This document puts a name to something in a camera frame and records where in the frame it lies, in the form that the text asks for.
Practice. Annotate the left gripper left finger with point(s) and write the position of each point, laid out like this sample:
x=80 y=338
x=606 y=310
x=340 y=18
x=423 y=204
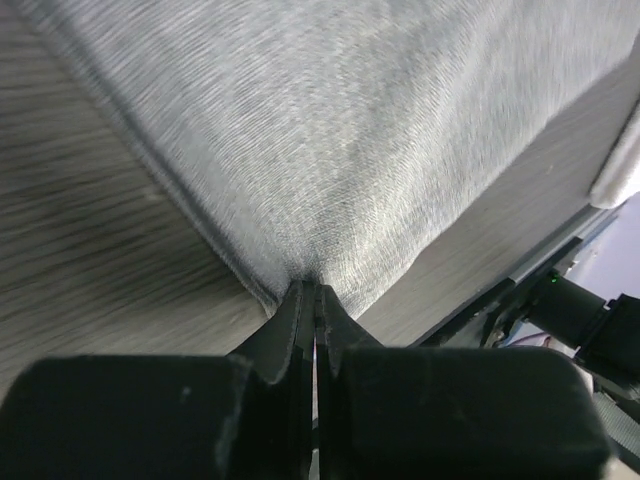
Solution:
x=244 y=415

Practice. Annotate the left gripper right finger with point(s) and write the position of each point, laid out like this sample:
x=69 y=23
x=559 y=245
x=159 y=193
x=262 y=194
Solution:
x=449 y=413

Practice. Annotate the grey cloth napkin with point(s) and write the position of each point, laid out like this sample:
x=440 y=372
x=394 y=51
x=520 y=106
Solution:
x=331 y=141

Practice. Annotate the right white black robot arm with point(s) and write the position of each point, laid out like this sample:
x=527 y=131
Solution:
x=604 y=334

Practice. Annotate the white folded towel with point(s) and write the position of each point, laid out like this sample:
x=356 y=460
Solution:
x=619 y=178

